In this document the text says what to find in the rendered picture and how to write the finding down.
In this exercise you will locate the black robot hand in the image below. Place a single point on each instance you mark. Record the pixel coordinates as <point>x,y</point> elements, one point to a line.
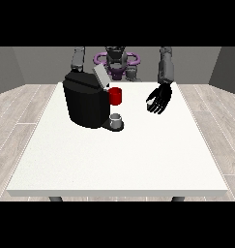
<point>162,95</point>

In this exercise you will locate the small grey coffee pod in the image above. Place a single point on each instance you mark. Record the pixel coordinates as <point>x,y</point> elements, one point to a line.
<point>149,102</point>

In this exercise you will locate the red pod holder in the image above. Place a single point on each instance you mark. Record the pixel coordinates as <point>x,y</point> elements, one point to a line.
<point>115,96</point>

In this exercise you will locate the pale grey machine lid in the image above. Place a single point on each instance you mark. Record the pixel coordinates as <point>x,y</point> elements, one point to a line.
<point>101,75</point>

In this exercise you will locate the black coffee machine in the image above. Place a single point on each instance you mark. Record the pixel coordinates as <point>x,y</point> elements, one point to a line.
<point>85,100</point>

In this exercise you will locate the small grey cup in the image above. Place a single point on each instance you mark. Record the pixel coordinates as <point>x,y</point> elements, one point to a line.
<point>115,120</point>

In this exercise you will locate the grey robot trunk purple rings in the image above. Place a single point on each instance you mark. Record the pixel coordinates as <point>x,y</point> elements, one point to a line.
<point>115,61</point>

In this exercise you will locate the dark table leg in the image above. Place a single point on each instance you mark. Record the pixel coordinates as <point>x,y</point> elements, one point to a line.
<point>55,198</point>
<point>178,198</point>

